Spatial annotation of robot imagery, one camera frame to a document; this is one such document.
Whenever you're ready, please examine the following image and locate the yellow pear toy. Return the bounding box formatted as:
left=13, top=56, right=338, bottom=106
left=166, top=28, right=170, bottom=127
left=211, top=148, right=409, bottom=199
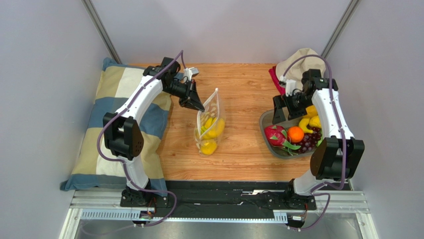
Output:
left=200, top=140, right=217, bottom=155

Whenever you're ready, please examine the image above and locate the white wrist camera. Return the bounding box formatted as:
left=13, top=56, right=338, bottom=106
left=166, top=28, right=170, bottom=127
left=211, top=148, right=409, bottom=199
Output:
left=279, top=76, right=298, bottom=97
left=181, top=67, right=199, bottom=83

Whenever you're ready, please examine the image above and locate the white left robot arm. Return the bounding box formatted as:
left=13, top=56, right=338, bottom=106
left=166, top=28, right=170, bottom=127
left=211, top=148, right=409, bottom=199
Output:
left=98, top=57, right=205, bottom=196

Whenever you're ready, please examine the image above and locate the yellow banana bunch toy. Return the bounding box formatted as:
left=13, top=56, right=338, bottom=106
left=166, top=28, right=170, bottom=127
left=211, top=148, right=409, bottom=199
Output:
left=201, top=118, right=225, bottom=139

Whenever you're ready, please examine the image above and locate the yellow potato toy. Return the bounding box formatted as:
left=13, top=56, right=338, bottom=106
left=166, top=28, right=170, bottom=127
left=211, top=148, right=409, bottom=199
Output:
left=303, top=105, right=318, bottom=118

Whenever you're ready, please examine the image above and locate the red folded cloth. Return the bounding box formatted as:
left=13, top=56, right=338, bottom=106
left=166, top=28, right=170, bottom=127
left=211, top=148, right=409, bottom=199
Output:
left=268, top=66, right=286, bottom=95

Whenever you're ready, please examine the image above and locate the dark red grape bunch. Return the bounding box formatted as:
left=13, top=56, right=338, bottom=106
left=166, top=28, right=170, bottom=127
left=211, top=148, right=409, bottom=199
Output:
left=295, top=127, right=322, bottom=154

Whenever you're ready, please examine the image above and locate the beige bucket hat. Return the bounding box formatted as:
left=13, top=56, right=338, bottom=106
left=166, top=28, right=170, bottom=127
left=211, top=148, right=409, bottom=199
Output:
left=276, top=48, right=326, bottom=90

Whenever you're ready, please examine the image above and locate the blue beige checkered pillow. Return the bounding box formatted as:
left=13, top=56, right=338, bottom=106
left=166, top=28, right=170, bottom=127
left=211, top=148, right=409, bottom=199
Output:
left=60, top=58, right=172, bottom=191

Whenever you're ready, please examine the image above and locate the red dragon fruit toy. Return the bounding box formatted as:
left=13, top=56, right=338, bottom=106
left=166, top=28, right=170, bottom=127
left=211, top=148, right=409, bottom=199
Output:
left=263, top=125, right=301, bottom=155

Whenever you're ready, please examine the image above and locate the small yellow lemon toy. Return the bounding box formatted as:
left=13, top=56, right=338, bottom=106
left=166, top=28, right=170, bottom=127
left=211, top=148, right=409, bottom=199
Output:
left=309, top=116, right=321, bottom=128

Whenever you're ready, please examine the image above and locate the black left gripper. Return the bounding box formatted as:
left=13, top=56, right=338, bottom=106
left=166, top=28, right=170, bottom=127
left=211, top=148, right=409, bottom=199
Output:
left=164, top=80, right=205, bottom=113

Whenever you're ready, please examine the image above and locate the clear grey plastic tray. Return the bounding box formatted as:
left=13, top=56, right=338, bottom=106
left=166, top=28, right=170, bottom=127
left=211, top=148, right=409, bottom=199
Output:
left=259, top=110, right=316, bottom=160

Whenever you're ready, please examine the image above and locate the clear polka-dot zip bag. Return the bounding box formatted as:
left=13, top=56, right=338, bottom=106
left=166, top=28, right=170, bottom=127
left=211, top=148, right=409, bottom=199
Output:
left=194, top=88, right=226, bottom=155

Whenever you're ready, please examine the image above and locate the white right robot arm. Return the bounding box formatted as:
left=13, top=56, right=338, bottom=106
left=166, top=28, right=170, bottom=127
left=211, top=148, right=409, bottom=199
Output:
left=272, top=69, right=365, bottom=196

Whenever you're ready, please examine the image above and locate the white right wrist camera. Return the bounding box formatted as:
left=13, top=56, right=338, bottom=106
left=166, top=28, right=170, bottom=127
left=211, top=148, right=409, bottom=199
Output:
left=279, top=76, right=298, bottom=97

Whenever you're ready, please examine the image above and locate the aluminium frame base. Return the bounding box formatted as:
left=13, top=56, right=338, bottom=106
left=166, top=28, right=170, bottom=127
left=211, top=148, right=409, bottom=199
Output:
left=59, top=190, right=379, bottom=239

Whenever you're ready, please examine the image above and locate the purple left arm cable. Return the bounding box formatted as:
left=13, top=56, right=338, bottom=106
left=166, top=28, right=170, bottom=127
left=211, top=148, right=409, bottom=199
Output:
left=96, top=49, right=186, bottom=228

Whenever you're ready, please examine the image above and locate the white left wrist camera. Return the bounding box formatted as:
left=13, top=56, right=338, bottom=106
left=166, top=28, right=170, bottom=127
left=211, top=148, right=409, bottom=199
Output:
left=181, top=67, right=199, bottom=83

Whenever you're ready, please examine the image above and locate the orange fruit toy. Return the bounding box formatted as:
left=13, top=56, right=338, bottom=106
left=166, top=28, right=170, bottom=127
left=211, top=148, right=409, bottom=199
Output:
left=287, top=126, right=305, bottom=143

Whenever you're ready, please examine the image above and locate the black table front rail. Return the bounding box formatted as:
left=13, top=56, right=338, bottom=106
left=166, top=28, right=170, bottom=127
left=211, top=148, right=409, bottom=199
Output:
left=162, top=180, right=352, bottom=220

